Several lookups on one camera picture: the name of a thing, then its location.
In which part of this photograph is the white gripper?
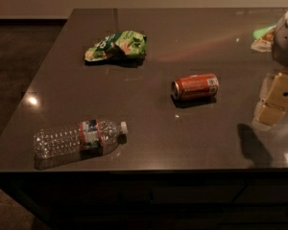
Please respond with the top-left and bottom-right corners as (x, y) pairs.
(252, 11), (288, 127)

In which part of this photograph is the red coke can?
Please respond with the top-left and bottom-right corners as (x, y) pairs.
(171, 74), (219, 101)

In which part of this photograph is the dark drawer cabinet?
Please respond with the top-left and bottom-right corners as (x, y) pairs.
(0, 172), (288, 230)

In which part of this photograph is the green chip bag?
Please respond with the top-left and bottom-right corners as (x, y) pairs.
(84, 31), (147, 62)

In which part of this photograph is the clear plastic water bottle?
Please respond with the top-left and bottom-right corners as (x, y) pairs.
(34, 119), (129, 159)

